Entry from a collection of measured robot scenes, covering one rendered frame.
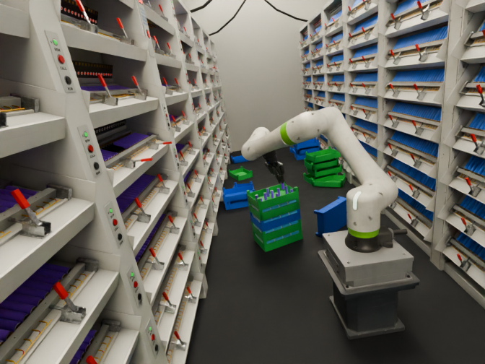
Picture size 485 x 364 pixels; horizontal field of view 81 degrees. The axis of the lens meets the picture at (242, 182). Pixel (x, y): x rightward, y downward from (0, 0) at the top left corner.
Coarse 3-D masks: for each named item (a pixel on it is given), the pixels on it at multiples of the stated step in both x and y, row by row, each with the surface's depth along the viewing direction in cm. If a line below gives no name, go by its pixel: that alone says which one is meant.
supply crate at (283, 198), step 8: (280, 184) 210; (248, 192) 201; (256, 192) 205; (280, 192) 209; (288, 192) 207; (296, 192) 194; (248, 200) 202; (264, 200) 200; (272, 200) 188; (280, 200) 191; (288, 200) 193; (264, 208) 188
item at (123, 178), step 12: (108, 132) 111; (132, 132) 132; (144, 132) 132; (156, 132) 132; (168, 132) 132; (168, 144) 133; (144, 156) 107; (156, 156) 115; (120, 168) 90; (144, 168) 103; (120, 180) 82; (132, 180) 92; (120, 192) 83
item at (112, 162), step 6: (150, 138) 123; (138, 144) 110; (144, 144) 115; (126, 150) 100; (132, 150) 102; (138, 150) 107; (120, 156) 93; (126, 156) 98; (108, 162) 86; (114, 162) 88; (108, 168) 85
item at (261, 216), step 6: (288, 204) 194; (294, 204) 196; (252, 210) 201; (258, 210) 188; (270, 210) 190; (276, 210) 192; (282, 210) 193; (288, 210) 195; (258, 216) 191; (264, 216) 189; (270, 216) 191
